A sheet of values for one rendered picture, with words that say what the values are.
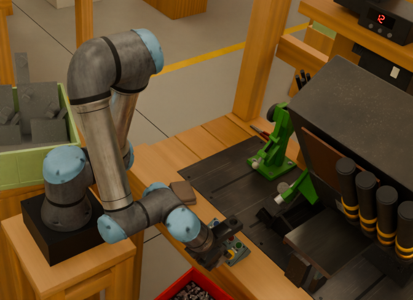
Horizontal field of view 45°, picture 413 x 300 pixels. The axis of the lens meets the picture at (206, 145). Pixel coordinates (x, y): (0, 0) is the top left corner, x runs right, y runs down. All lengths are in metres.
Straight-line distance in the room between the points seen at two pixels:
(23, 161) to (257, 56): 0.97
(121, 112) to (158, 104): 2.44
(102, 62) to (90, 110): 0.11
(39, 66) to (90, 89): 3.06
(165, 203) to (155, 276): 1.38
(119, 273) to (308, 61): 1.04
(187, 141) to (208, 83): 2.10
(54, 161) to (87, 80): 0.38
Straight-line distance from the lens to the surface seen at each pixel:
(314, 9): 1.62
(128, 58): 1.16
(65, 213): 1.52
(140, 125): 3.52
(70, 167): 1.42
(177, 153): 1.93
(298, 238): 1.37
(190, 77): 4.12
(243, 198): 1.77
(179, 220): 1.21
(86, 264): 1.60
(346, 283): 1.64
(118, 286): 1.75
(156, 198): 1.27
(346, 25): 1.56
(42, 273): 1.59
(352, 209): 1.17
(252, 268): 1.57
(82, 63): 1.14
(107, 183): 1.19
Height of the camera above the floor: 2.12
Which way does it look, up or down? 38 degrees down
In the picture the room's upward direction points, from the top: 9 degrees clockwise
